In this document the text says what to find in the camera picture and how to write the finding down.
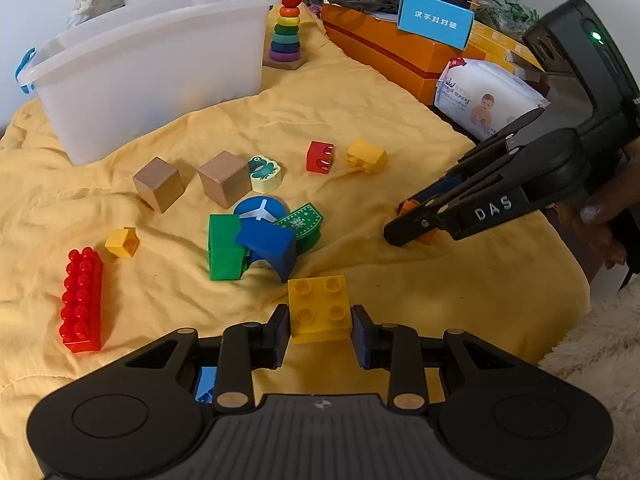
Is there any small yellow duplo piece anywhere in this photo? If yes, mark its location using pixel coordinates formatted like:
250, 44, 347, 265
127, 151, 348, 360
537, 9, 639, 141
104, 228, 140, 258

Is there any white plastic storage bin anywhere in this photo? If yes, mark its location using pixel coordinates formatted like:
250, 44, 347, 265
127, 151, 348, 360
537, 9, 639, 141
15, 0, 280, 165

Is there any red cube block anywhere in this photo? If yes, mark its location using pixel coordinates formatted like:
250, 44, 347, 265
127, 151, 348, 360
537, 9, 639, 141
306, 141, 334, 174

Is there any wooden cube block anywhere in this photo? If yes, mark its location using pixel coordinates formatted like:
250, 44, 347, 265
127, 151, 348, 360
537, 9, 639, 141
132, 157, 184, 214
198, 151, 252, 208

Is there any small blue duplo brick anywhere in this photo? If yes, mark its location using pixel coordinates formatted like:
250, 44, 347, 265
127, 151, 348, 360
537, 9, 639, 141
194, 366, 217, 403

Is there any yellow quilted blanket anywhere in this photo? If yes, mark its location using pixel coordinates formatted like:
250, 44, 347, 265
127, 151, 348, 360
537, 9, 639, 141
1, 14, 589, 479

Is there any long red duplo brick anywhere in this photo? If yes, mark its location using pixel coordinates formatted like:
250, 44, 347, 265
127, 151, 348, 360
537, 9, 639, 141
58, 247, 103, 353

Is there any green duplo brick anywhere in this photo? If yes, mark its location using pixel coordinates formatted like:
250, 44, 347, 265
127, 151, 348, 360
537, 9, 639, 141
207, 214, 248, 281

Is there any person right hand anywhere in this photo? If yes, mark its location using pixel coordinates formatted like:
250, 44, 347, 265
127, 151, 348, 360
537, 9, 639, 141
554, 136, 640, 276

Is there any baby wipes pack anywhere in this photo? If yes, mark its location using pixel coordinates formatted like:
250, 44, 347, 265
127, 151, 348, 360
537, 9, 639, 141
434, 58, 549, 141

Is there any orange cardboard box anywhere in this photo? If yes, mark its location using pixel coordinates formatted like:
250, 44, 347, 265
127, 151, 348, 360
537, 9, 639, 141
321, 3, 485, 105

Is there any dark blue block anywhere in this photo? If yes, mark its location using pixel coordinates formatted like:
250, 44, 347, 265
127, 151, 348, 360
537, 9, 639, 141
235, 220, 297, 283

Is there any blue card box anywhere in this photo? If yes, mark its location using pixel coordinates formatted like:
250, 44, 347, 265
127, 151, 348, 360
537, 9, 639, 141
397, 0, 474, 50

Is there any green arch block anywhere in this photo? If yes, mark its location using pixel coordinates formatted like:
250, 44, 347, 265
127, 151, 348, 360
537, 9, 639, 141
276, 203, 323, 255

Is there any frog picture block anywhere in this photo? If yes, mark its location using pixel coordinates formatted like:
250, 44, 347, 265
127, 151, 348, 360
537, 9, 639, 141
247, 155, 283, 194

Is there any blue airplane round block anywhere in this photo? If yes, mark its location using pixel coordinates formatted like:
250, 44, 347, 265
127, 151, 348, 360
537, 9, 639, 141
233, 195, 288, 228

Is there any yellow 2x2 duplo brick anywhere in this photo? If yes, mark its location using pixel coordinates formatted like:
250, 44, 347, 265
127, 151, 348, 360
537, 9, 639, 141
288, 275, 352, 344

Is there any rainbow ring stacking toy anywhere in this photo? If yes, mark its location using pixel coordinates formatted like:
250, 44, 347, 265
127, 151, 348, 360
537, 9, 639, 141
262, 0, 305, 70

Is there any orange duplo brick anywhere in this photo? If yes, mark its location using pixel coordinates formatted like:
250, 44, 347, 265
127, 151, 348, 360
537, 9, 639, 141
397, 198, 439, 246

